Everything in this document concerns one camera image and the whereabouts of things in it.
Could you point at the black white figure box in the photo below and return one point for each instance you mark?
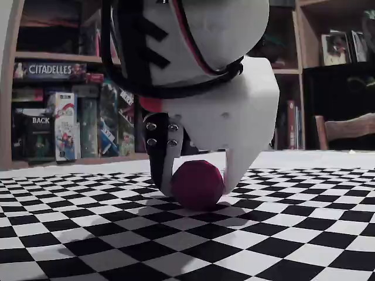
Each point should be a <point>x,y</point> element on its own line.
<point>359,47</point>

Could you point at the small dark bonsai plant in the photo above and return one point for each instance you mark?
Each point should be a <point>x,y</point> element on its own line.
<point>278,44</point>

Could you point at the small red box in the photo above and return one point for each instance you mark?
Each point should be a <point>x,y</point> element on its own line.
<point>95,78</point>

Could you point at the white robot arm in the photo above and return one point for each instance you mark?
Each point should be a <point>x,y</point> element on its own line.
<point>205,29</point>

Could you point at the black white checkered cloth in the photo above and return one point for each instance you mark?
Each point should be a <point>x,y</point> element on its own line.
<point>278,219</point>

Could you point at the brown wooden chair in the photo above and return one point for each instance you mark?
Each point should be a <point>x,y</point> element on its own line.
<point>350,130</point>

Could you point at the red and green game box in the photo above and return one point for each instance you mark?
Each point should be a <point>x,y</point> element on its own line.
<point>126,140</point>

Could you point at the light wooden bookshelf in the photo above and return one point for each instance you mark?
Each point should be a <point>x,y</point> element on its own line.
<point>297,44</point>

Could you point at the white cartoon game box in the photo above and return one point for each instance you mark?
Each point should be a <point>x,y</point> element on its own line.
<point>67,128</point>

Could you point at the thin blue book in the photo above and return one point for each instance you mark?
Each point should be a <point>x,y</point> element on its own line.
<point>298,131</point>

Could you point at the windowed figure box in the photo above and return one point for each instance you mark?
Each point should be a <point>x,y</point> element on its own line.
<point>335,49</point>

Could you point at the pink faceted ball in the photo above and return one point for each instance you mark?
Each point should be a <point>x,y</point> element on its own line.
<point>197,184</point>

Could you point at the black cabinet insert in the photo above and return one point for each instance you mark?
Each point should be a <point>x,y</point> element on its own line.
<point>331,93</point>

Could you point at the blue illustrated game box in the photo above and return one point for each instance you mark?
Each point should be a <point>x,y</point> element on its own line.
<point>108,126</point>

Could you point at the grey flat box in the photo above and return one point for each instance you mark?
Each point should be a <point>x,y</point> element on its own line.
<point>85,91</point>

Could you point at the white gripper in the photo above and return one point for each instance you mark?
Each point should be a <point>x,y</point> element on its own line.
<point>231,117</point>

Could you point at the Citadelles game box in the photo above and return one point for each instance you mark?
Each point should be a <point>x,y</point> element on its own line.
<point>49,69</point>

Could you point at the black Back game box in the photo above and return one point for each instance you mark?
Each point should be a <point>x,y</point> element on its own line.
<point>36,134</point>

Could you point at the red spine book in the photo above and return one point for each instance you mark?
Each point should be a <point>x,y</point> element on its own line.
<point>291,126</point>

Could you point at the pink green flat box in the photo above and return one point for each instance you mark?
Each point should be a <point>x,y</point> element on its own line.
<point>27,95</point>

